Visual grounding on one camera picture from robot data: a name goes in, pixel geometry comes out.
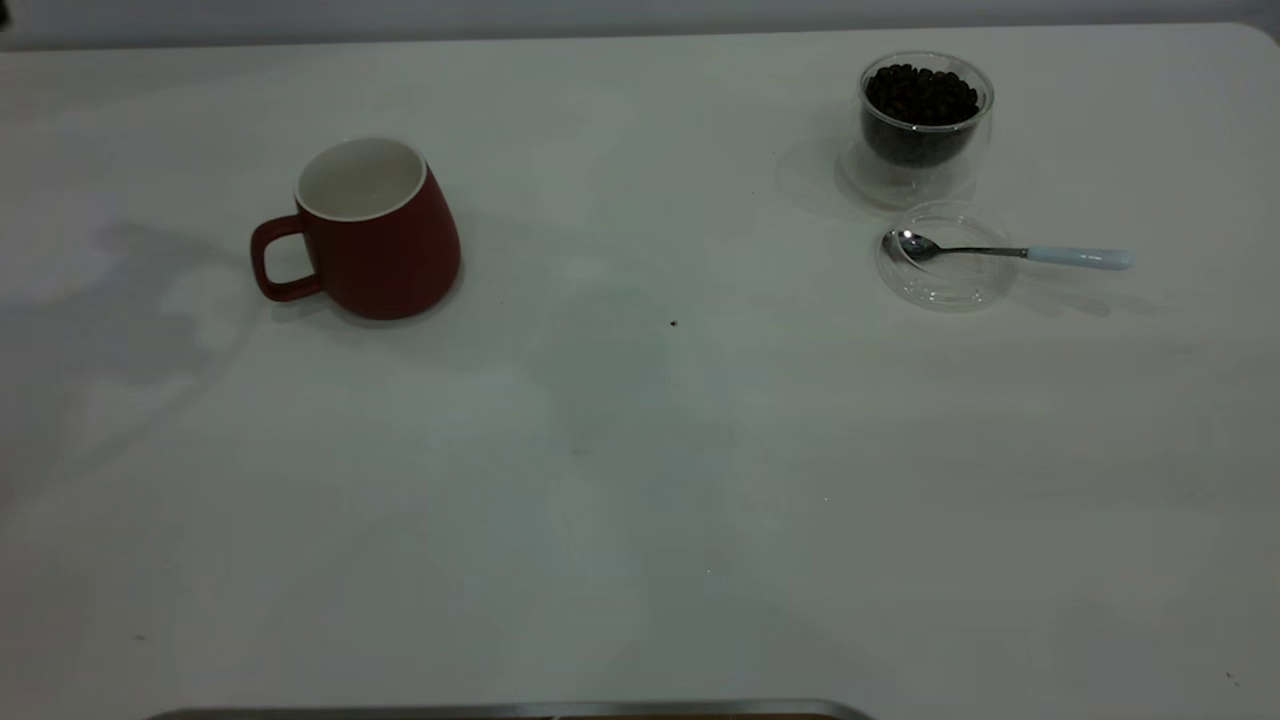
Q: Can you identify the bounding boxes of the red ceramic mug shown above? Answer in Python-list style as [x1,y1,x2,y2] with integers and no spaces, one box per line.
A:
[250,137,463,321]

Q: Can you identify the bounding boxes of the spoon with pale blue handle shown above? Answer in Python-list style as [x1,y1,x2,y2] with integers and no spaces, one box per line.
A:
[882,229,1136,272]

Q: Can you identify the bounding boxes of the clear glass lid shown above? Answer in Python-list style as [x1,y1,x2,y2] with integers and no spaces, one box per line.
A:
[875,200,1019,312]

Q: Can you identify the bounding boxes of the dark coffee beans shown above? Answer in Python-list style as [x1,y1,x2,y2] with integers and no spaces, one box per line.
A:
[864,64,981,169]

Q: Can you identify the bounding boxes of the clear glass jar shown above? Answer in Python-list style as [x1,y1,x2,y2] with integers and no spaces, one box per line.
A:
[838,52,996,211]

